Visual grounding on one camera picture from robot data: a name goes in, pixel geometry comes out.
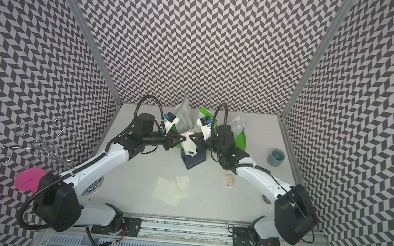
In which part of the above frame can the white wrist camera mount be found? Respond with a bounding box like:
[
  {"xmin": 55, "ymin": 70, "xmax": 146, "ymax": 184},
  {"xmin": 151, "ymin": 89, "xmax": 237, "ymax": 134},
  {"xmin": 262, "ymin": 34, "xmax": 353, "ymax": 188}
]
[
  {"xmin": 163, "ymin": 112, "xmax": 180, "ymax": 134},
  {"xmin": 197, "ymin": 116, "xmax": 212, "ymax": 140}
]

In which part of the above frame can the navy and cream tote bag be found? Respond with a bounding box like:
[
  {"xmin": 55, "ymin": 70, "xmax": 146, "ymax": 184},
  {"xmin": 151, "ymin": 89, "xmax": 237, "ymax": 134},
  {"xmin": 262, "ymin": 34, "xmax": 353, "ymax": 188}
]
[{"xmin": 181, "ymin": 148, "xmax": 207, "ymax": 170}]

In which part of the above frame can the green white tea bag left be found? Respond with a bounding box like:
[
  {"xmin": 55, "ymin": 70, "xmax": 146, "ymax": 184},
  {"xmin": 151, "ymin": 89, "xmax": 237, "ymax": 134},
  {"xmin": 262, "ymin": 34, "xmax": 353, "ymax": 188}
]
[{"xmin": 173, "ymin": 94, "xmax": 194, "ymax": 134}]

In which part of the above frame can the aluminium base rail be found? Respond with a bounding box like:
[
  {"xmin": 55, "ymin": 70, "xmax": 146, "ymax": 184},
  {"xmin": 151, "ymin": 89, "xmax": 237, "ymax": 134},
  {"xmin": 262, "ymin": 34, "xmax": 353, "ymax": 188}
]
[{"xmin": 42, "ymin": 206, "xmax": 332, "ymax": 246}]

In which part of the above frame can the blue-grey ceramic cup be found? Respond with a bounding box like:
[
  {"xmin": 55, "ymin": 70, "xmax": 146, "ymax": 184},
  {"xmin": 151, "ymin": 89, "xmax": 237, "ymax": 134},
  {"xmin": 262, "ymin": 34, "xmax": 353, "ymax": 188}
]
[{"xmin": 267, "ymin": 149, "xmax": 285, "ymax": 167}]

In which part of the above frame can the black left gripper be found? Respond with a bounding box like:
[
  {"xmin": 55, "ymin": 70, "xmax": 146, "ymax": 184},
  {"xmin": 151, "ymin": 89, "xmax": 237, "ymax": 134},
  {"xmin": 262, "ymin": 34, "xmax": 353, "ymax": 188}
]
[{"xmin": 143, "ymin": 127, "xmax": 188, "ymax": 152}]

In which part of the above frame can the pink stapler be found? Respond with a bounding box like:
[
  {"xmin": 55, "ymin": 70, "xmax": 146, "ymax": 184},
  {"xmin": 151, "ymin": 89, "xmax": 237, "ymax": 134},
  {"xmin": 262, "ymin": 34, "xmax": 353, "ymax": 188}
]
[{"xmin": 225, "ymin": 174, "xmax": 234, "ymax": 187}]

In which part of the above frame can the green white tea bag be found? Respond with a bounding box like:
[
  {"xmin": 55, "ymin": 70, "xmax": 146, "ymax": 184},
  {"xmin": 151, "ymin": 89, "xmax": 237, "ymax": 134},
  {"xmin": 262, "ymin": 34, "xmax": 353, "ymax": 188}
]
[
  {"xmin": 229, "ymin": 112, "xmax": 247, "ymax": 151},
  {"xmin": 173, "ymin": 94, "xmax": 194, "ymax": 134},
  {"xmin": 194, "ymin": 107, "xmax": 218, "ymax": 134}
]

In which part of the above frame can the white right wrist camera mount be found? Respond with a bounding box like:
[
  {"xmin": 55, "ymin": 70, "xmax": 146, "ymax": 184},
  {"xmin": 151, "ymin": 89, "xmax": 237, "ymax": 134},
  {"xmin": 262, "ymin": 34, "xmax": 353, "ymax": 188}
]
[{"xmin": 197, "ymin": 116, "xmax": 212, "ymax": 140}]

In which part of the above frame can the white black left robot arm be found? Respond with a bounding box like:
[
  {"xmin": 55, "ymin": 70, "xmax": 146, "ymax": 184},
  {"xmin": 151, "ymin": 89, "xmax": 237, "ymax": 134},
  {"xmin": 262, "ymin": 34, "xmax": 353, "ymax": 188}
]
[{"xmin": 16, "ymin": 95, "xmax": 186, "ymax": 232}]

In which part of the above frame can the pink plastic disc spool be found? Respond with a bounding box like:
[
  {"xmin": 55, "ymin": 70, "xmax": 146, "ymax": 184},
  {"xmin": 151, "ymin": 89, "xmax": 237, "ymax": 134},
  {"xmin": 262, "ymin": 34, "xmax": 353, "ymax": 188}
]
[{"xmin": 14, "ymin": 167, "xmax": 46, "ymax": 194}]

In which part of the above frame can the silver wire rack stand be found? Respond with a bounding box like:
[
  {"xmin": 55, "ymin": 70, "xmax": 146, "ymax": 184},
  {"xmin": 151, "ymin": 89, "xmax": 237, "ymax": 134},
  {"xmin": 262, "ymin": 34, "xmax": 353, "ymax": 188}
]
[{"xmin": 0, "ymin": 112, "xmax": 108, "ymax": 198}]

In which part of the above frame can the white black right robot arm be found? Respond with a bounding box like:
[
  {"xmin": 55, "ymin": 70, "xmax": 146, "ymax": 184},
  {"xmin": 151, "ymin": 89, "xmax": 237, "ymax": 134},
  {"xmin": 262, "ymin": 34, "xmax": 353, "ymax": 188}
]
[{"xmin": 189, "ymin": 114, "xmax": 318, "ymax": 246}]

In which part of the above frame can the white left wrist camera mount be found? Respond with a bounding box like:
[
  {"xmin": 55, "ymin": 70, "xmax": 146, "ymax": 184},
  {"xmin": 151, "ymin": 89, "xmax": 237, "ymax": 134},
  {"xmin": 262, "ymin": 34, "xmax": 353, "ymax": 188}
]
[{"xmin": 163, "ymin": 112, "xmax": 180, "ymax": 134}]

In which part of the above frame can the green white tea bag middle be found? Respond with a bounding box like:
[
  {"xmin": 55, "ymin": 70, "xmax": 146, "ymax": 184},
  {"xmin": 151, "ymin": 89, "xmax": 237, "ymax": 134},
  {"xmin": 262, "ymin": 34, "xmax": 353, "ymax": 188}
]
[{"xmin": 194, "ymin": 107, "xmax": 218, "ymax": 134}]

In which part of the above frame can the white paper receipt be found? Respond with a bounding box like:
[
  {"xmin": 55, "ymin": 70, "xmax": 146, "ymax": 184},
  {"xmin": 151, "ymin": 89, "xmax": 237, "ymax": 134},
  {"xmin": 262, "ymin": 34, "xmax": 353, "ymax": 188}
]
[{"xmin": 181, "ymin": 130, "xmax": 197, "ymax": 157}]

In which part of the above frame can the silver spoon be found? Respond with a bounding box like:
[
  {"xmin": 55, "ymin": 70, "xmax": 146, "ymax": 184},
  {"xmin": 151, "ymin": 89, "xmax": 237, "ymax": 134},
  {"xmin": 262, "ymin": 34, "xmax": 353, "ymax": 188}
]
[{"xmin": 262, "ymin": 195, "xmax": 272, "ymax": 204}]

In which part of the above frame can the green white tea bag right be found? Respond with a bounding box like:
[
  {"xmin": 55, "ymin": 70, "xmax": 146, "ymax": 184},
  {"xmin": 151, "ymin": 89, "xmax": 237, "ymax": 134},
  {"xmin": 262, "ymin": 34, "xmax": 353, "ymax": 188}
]
[{"xmin": 229, "ymin": 112, "xmax": 247, "ymax": 151}]

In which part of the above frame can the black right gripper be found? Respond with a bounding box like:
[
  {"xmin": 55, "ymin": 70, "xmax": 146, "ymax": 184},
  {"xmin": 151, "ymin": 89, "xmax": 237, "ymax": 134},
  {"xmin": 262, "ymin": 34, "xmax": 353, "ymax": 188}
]
[{"xmin": 187, "ymin": 131, "xmax": 226, "ymax": 156}]

